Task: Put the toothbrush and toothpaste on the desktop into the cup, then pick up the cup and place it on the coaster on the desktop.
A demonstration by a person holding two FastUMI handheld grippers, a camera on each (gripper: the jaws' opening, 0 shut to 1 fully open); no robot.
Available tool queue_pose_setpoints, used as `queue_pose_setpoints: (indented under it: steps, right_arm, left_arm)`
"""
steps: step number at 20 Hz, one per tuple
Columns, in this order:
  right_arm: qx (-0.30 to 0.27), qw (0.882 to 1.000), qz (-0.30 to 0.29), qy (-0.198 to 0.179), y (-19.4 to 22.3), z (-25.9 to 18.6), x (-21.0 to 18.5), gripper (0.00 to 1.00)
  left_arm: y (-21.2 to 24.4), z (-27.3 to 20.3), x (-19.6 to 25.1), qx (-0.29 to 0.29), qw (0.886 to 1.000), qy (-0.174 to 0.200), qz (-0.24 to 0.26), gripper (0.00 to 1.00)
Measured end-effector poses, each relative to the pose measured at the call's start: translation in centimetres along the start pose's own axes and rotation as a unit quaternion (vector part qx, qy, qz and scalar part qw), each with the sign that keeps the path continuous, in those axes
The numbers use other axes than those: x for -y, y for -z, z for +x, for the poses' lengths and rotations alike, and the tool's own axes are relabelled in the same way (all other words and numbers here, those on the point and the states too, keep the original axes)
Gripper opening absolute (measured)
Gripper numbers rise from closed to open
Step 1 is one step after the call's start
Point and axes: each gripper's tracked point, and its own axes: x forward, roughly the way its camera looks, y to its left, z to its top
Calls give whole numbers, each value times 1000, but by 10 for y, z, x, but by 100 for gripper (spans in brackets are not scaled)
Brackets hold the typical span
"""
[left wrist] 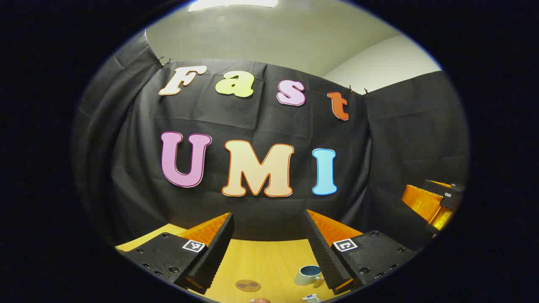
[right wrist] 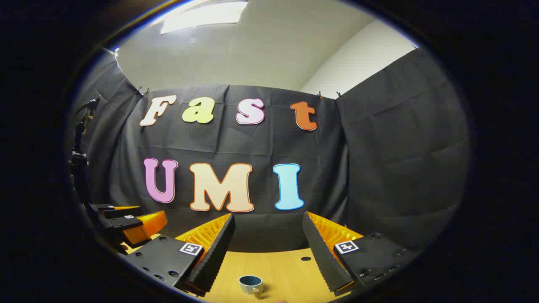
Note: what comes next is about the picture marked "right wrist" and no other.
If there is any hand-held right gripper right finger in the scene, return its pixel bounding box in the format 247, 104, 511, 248
302, 211, 422, 295

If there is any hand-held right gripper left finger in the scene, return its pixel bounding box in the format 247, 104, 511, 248
125, 213, 236, 297

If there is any wooden desktop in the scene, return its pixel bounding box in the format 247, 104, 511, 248
122, 234, 358, 303

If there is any pale green cup wooden handle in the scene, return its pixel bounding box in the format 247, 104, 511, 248
238, 275, 264, 299

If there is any black backdrop cloth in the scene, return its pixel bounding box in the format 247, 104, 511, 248
67, 46, 470, 254

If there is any ceiling light panel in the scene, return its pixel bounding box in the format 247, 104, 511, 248
160, 0, 249, 35

